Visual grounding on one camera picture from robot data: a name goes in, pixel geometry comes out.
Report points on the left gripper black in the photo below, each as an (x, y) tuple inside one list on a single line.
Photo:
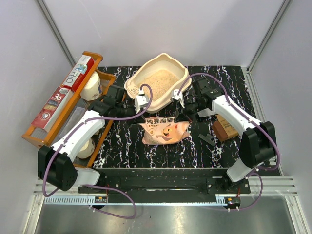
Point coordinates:
[(140, 120)]

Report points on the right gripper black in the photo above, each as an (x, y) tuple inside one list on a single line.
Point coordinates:
[(186, 117)]

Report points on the pink cat litter bag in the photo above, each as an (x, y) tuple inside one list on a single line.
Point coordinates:
[(163, 131)]

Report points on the grey metal scoop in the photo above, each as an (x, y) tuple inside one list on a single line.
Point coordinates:
[(206, 113)]

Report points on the grey bag clip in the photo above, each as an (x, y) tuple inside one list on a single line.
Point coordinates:
[(208, 139)]

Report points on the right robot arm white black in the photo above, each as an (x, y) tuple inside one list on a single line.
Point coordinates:
[(258, 140)]

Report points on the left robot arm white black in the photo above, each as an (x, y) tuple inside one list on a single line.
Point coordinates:
[(55, 163)]

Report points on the cream plastic litter box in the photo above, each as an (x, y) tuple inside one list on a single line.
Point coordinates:
[(163, 74)]

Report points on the clear plastic box in rack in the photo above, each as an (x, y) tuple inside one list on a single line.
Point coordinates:
[(73, 119)]

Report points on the red white RiO toothpaste box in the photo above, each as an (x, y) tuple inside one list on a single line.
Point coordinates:
[(78, 73)]

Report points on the red 3D toothpaste box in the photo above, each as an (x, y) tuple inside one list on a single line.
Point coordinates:
[(52, 109)]

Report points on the white plastic bottle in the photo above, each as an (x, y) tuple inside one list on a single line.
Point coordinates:
[(93, 88)]

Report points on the orange wooden shelf rack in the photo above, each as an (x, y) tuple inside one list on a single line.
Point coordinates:
[(39, 137)]

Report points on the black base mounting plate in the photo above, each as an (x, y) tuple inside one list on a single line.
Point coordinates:
[(208, 180)]

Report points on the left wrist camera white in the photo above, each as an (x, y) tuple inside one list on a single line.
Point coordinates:
[(141, 101)]

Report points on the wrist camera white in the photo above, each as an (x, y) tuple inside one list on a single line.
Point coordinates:
[(177, 95), (141, 101)]

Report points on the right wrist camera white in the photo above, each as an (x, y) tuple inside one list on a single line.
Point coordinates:
[(177, 95)]

